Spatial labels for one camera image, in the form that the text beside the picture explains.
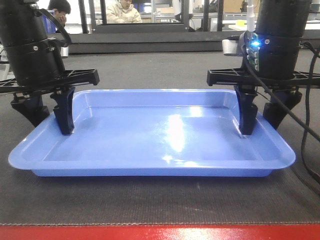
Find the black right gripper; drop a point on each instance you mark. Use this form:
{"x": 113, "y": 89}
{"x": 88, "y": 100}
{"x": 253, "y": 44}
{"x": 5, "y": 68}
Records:
{"x": 272, "y": 111}

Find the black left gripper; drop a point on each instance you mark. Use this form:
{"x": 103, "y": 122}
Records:
{"x": 32, "y": 107}

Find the light blue plastic tray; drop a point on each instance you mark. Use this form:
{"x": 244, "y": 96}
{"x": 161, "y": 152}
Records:
{"x": 153, "y": 132}

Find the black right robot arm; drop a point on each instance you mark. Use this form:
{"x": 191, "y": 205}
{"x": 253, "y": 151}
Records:
{"x": 269, "y": 54}

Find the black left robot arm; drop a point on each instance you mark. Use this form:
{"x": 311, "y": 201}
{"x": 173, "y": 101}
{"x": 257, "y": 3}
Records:
{"x": 32, "y": 40}

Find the person in dark jacket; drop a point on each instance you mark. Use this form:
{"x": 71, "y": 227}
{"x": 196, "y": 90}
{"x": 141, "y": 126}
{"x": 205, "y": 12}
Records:
{"x": 61, "y": 9}

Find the person in beige jacket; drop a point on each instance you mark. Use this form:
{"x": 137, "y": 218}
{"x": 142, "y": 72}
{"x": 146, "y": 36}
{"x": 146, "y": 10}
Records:
{"x": 122, "y": 12}

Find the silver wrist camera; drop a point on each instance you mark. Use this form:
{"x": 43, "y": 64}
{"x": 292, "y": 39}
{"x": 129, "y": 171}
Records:
{"x": 231, "y": 46}

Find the black metal frame rack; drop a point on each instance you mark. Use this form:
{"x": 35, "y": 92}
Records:
{"x": 150, "y": 16}

